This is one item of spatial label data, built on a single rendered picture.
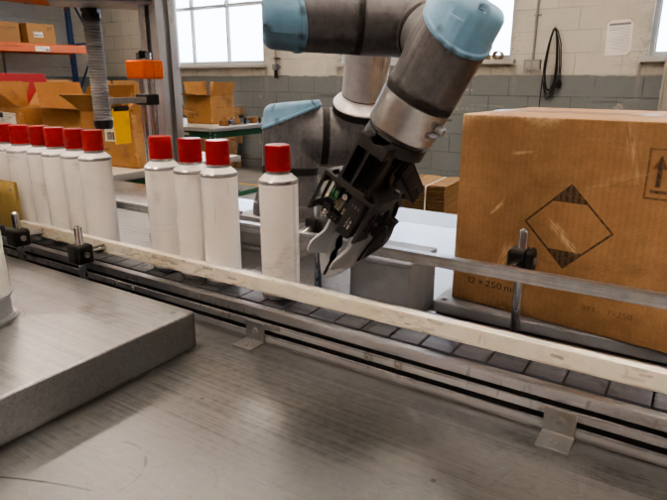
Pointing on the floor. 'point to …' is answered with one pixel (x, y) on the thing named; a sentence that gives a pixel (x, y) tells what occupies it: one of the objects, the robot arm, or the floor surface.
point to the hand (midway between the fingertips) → (332, 265)
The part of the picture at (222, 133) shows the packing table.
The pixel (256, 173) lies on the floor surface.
